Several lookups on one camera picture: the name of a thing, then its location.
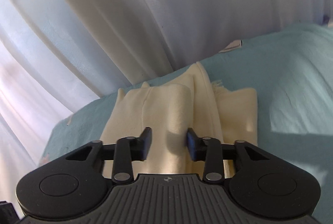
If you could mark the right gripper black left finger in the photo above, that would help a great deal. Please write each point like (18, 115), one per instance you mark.
(127, 150)

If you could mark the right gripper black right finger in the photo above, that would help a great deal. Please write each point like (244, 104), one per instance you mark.
(209, 151)

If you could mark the cream yellow small garment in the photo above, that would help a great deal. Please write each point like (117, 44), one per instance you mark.
(190, 100)

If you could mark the teal printed bed sheet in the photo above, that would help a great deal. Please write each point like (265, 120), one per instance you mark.
(291, 72)

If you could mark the white sheer curtain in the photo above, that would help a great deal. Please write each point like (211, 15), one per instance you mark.
(59, 55)

